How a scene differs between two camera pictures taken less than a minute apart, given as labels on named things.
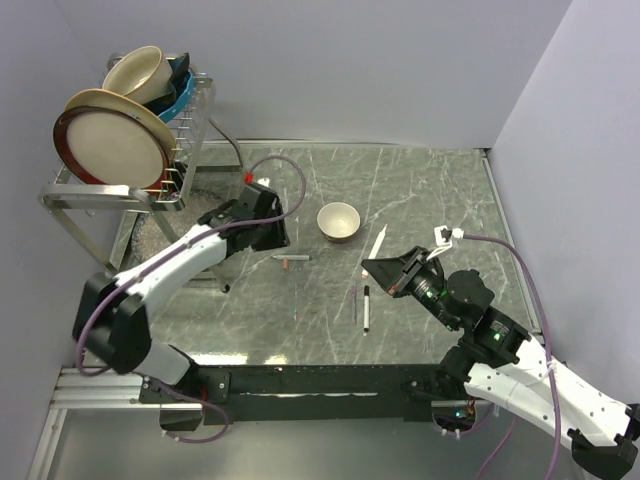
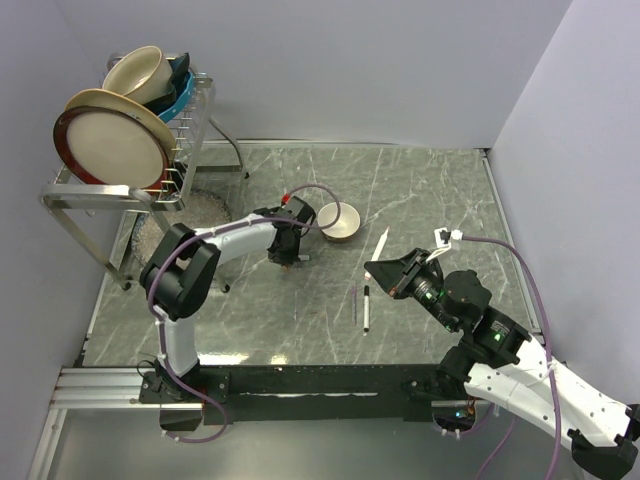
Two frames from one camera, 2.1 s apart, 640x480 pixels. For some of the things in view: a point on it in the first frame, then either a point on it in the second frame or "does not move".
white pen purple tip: [353, 295] does not move
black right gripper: [394, 273] does not move
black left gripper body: [269, 236] → [289, 256]
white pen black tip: [366, 308] does not move
